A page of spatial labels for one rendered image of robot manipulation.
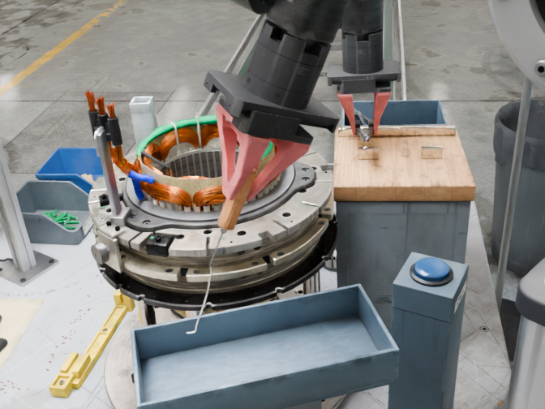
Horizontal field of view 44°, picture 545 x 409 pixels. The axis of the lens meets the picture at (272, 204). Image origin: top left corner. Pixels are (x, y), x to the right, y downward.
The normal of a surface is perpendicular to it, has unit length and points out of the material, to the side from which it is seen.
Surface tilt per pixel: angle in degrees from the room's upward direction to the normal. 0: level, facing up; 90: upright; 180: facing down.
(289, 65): 85
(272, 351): 0
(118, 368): 0
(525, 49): 90
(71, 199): 88
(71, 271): 0
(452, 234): 90
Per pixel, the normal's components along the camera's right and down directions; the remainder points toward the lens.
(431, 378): -0.48, 0.47
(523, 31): -0.71, 0.39
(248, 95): 0.35, -0.85
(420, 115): -0.10, 0.51
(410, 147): -0.06, -0.86
